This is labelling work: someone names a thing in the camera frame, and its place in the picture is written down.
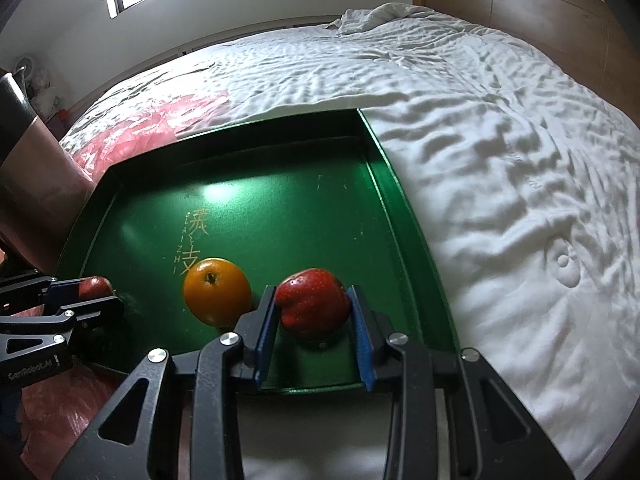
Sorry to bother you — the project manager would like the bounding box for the bed with white sheet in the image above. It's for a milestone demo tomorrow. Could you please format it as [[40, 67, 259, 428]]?
[[20, 2, 640, 480]]

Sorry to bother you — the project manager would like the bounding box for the wooden headboard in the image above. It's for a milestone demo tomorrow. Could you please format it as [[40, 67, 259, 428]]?
[[411, 0, 626, 86]]

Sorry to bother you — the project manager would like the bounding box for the orange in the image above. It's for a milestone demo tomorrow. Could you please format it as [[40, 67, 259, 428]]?
[[183, 258, 252, 326]]

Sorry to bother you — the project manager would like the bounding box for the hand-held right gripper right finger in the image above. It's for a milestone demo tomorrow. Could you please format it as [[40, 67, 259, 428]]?
[[346, 284, 576, 480]]

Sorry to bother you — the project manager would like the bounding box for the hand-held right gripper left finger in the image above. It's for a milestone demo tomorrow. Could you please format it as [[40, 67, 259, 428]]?
[[52, 285, 278, 480]]

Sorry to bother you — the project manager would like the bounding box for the red apple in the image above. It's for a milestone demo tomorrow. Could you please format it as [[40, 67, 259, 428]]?
[[275, 268, 352, 342], [75, 276, 117, 303]]

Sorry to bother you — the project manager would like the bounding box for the pink plastic sheet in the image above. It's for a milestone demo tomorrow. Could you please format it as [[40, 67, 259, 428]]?
[[0, 89, 231, 480]]

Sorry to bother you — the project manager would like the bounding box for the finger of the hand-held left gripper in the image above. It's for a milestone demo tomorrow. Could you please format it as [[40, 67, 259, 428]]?
[[0, 296, 125, 342], [0, 270, 88, 311]]

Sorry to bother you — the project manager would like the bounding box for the green tray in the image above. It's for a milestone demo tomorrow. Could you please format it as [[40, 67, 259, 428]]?
[[52, 106, 458, 396]]

